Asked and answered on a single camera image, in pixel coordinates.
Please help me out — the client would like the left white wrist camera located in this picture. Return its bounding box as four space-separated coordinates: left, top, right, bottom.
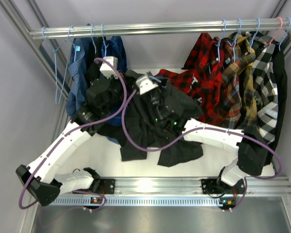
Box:
99 56 118 78

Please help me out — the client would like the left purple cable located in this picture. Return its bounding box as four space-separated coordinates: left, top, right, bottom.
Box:
18 57 127 214

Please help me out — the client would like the pink hanger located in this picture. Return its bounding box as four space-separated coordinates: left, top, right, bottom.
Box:
263 17 284 46

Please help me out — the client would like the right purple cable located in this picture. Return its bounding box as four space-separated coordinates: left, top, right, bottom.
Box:
121 89 283 212

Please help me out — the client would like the black white plaid shirt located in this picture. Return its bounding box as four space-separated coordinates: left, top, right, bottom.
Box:
243 32 279 144

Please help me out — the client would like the yellow brown plaid shirt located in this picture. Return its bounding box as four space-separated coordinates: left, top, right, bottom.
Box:
219 33 257 129

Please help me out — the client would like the purple cable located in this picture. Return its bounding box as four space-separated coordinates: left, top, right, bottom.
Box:
121 89 283 212
18 57 127 214

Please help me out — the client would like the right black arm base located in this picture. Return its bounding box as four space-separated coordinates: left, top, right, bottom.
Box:
201 178 246 198

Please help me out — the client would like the light blue checked shirt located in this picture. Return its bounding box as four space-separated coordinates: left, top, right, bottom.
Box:
65 38 90 118

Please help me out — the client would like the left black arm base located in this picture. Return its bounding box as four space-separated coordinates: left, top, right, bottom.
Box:
78 167 115 195

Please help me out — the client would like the blue plaid shirt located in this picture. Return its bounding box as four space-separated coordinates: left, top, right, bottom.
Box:
100 36 128 145

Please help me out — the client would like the red black plaid shirt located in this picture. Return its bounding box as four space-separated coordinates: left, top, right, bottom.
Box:
157 69 222 126

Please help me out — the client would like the dark grey pinstripe shirt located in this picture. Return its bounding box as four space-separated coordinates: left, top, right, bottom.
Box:
123 76 203 167

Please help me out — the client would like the black shirt far right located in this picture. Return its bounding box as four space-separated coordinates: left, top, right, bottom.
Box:
257 31 291 168

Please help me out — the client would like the light blue wire hanger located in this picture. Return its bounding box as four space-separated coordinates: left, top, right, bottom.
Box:
147 75 162 83

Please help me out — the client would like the aluminium front rail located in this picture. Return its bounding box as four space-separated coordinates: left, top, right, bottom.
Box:
49 177 291 208

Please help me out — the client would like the black hanging garment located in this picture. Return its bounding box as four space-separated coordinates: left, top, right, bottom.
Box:
85 37 126 146

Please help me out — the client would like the aluminium hanging rail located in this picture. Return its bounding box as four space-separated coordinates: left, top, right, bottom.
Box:
29 18 291 40

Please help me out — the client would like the red plaid hanging shirt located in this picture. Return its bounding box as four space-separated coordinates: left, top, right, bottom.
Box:
182 33 224 81

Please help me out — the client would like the light blue empty hanger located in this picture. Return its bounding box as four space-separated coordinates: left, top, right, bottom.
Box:
41 25 74 105

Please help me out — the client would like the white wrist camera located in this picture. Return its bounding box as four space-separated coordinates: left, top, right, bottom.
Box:
136 75 159 95
99 56 118 78

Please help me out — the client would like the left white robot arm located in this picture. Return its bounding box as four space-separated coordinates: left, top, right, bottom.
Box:
16 71 127 210

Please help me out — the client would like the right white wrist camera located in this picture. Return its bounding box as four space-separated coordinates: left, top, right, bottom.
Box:
136 75 159 95

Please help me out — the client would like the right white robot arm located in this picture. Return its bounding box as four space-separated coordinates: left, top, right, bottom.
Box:
140 85 268 187

